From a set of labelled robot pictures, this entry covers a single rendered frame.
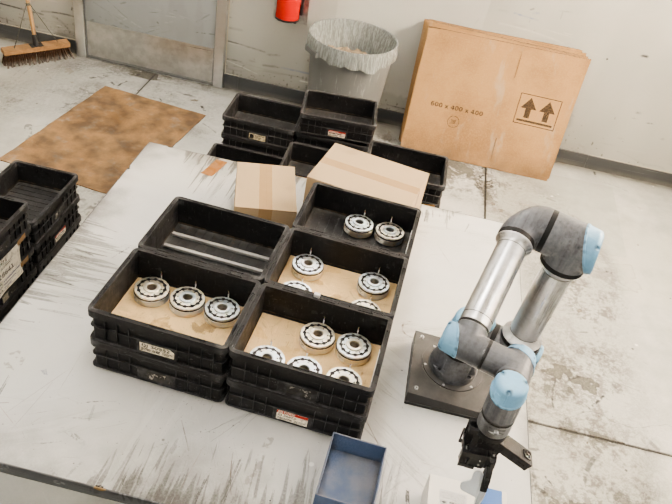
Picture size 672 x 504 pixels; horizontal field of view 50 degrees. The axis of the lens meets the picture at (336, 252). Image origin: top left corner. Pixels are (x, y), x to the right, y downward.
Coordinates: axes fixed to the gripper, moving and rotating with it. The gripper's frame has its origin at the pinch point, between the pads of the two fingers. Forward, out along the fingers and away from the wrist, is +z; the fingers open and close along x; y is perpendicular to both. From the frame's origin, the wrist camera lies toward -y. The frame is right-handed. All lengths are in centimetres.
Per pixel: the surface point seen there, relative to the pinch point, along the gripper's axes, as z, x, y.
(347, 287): 5, -66, 42
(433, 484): 9.2, -3.0, 8.9
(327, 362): 5, -32, 42
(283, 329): 5, -40, 57
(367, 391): -4.8, -15.6, 30.3
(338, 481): 17.7, -3.1, 32.3
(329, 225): 5, -97, 54
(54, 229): 52, -115, 171
